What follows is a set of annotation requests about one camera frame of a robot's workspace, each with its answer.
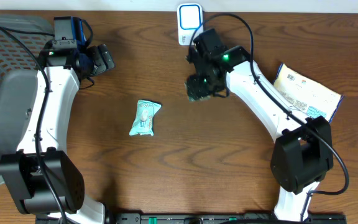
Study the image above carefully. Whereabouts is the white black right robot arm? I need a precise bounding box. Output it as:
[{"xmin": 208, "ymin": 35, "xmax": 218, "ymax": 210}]
[{"xmin": 186, "ymin": 44, "xmax": 333, "ymax": 222}]

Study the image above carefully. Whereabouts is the large white snack bag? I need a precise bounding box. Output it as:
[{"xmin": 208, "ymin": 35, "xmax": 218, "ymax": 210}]
[{"xmin": 273, "ymin": 63, "xmax": 344, "ymax": 122}]

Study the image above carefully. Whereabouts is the dark green round-label packet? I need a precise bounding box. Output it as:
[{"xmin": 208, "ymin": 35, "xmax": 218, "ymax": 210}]
[{"xmin": 188, "ymin": 93, "xmax": 211, "ymax": 101}]

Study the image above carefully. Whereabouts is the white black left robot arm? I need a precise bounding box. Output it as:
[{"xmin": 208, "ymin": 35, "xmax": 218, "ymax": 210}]
[{"xmin": 0, "ymin": 43, "xmax": 115, "ymax": 223}]

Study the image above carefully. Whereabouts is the teal wet wipes packet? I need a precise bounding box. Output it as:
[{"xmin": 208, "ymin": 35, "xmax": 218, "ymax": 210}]
[{"xmin": 129, "ymin": 100, "xmax": 161, "ymax": 136}]

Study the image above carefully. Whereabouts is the dark grey plastic basket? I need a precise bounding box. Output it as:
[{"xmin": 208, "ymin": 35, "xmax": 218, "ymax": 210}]
[{"xmin": 0, "ymin": 14, "xmax": 53, "ymax": 185}]

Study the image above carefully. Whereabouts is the white barcode scanner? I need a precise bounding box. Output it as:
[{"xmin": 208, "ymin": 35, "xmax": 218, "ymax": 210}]
[{"xmin": 177, "ymin": 3, "xmax": 203, "ymax": 46}]

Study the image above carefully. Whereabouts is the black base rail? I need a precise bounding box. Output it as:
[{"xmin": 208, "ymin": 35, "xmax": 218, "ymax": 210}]
[{"xmin": 35, "ymin": 212, "xmax": 346, "ymax": 224}]

